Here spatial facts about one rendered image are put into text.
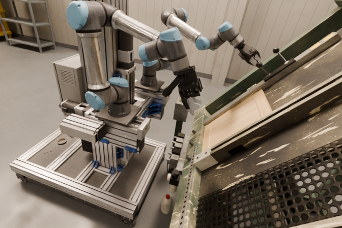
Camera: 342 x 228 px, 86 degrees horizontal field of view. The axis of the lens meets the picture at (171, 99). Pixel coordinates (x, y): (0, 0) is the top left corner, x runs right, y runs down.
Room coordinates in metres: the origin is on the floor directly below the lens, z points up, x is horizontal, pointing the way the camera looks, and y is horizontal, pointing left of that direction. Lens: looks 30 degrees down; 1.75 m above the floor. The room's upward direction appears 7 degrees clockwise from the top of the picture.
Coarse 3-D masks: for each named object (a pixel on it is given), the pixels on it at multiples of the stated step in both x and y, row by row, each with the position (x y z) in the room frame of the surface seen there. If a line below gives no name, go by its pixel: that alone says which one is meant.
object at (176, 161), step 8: (184, 136) 1.17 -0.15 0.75; (176, 144) 1.06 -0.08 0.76; (184, 144) 1.09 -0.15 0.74; (168, 152) 1.00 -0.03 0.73; (176, 152) 0.97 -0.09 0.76; (184, 152) 1.01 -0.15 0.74; (168, 160) 0.93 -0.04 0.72; (176, 160) 0.90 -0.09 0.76; (184, 160) 0.93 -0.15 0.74; (176, 168) 0.85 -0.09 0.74; (168, 176) 0.78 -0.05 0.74; (176, 176) 0.77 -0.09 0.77; (176, 184) 0.75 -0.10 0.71
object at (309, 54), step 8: (328, 40) 1.07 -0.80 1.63; (336, 40) 1.07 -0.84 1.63; (320, 48) 1.08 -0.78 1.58; (304, 56) 1.09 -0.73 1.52; (312, 56) 1.08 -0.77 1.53; (296, 64) 1.09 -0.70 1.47; (280, 72) 1.10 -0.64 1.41; (288, 72) 1.09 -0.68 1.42; (272, 80) 1.11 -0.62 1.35; (256, 88) 1.12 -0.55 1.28; (264, 88) 1.11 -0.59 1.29; (240, 96) 1.16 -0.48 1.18; (248, 96) 1.12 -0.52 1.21; (232, 104) 1.14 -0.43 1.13; (216, 112) 1.19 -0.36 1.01; (224, 112) 1.14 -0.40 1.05; (208, 120) 1.17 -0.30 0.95
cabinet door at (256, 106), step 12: (252, 96) 1.09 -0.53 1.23; (264, 96) 1.00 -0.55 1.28; (240, 108) 1.06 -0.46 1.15; (252, 108) 0.97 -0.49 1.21; (264, 108) 0.89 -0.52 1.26; (216, 120) 1.12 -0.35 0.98; (228, 120) 1.03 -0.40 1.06; (240, 120) 0.94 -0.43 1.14; (252, 120) 0.86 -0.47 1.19; (204, 132) 1.08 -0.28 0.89; (216, 132) 0.98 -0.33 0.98; (228, 132) 0.90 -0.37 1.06; (204, 144) 0.94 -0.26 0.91
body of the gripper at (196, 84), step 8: (176, 72) 0.66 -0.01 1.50; (184, 72) 0.66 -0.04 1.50; (192, 72) 0.66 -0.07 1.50; (184, 80) 0.67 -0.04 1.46; (192, 80) 0.66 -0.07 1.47; (200, 80) 0.71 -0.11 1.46; (184, 88) 0.65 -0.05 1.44; (192, 88) 0.64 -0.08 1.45; (200, 88) 0.68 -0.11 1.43; (184, 96) 0.65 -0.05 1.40; (192, 96) 0.65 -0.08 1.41
